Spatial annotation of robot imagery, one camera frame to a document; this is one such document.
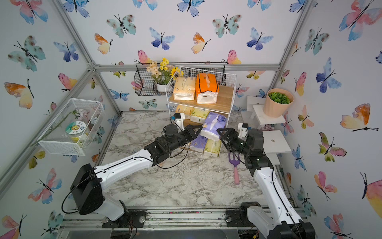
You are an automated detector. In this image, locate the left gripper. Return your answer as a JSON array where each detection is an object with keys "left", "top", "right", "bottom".
[{"left": 165, "top": 125, "right": 202, "bottom": 155}]

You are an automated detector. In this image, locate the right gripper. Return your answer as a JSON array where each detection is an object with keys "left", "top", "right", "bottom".
[{"left": 218, "top": 128, "right": 253, "bottom": 159}]

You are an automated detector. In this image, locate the purple tissue pack shelf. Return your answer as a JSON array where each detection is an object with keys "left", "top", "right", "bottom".
[{"left": 200, "top": 112, "right": 227, "bottom": 141}]

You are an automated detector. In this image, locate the beige tissue pack top shelf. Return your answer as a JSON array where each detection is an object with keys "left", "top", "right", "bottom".
[{"left": 173, "top": 77, "right": 196, "bottom": 101}]

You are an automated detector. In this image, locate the orange tissue pack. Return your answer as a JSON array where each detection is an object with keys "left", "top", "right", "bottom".
[{"left": 196, "top": 73, "right": 219, "bottom": 104}]

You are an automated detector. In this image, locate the yellow green tissue pack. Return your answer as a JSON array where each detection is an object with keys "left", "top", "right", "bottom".
[{"left": 190, "top": 108, "right": 210, "bottom": 124}]

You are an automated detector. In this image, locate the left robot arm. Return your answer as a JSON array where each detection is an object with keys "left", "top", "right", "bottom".
[{"left": 69, "top": 124, "right": 202, "bottom": 221}]

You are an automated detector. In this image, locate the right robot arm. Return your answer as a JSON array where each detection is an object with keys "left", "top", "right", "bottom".
[{"left": 217, "top": 128, "right": 316, "bottom": 239}]

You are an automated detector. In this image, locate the purple tissue pack bottom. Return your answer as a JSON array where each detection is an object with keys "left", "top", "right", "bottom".
[{"left": 189, "top": 135, "right": 208, "bottom": 153}]

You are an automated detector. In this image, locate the yellow tissue pack bottom right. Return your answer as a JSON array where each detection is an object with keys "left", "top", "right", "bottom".
[{"left": 204, "top": 139, "right": 221, "bottom": 157}]

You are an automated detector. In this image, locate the white upper step shelf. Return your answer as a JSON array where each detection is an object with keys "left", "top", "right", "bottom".
[{"left": 241, "top": 96, "right": 285, "bottom": 129}]

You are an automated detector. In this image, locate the white step shelf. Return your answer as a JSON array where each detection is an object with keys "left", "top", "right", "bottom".
[
  {"left": 263, "top": 130, "right": 291, "bottom": 154},
  {"left": 241, "top": 96, "right": 285, "bottom": 129}
]

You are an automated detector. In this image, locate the white lower step shelf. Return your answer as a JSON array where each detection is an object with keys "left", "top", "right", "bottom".
[{"left": 263, "top": 130, "right": 291, "bottom": 154}]

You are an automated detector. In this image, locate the purple pink garden fork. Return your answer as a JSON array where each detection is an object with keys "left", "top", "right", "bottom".
[{"left": 228, "top": 152, "right": 240, "bottom": 185}]

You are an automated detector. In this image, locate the pink pot green plant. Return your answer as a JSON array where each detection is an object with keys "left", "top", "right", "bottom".
[{"left": 263, "top": 89, "right": 294, "bottom": 118}]

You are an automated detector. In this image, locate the white pot with flowers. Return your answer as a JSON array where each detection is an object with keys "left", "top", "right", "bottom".
[{"left": 146, "top": 58, "right": 184, "bottom": 92}]

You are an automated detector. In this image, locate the artificial pink rose stem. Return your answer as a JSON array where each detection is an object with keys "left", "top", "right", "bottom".
[{"left": 37, "top": 99, "right": 104, "bottom": 142}]

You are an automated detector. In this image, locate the round green lidded jar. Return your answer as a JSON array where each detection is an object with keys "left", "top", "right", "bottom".
[{"left": 65, "top": 121, "right": 87, "bottom": 143}]

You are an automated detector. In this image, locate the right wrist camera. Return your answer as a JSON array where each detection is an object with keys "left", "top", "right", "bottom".
[{"left": 238, "top": 123, "right": 248, "bottom": 140}]

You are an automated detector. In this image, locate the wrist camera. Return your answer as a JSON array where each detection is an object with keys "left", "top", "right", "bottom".
[
  {"left": 238, "top": 123, "right": 248, "bottom": 140},
  {"left": 173, "top": 113, "right": 185, "bottom": 131}
]

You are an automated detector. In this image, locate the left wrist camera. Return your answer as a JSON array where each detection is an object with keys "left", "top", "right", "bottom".
[{"left": 173, "top": 113, "right": 185, "bottom": 131}]

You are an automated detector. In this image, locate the white wire wooden shelf rack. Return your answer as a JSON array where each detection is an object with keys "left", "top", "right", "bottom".
[{"left": 166, "top": 66, "right": 238, "bottom": 158}]

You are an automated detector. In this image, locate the black wire wall basket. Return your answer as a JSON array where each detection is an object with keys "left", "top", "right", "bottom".
[{"left": 132, "top": 63, "right": 166, "bottom": 96}]

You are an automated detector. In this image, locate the white wire wall basket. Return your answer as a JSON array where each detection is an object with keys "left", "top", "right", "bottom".
[{"left": 37, "top": 98, "right": 105, "bottom": 156}]

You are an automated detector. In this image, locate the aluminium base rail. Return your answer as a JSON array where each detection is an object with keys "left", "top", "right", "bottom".
[{"left": 58, "top": 206, "right": 263, "bottom": 239}]

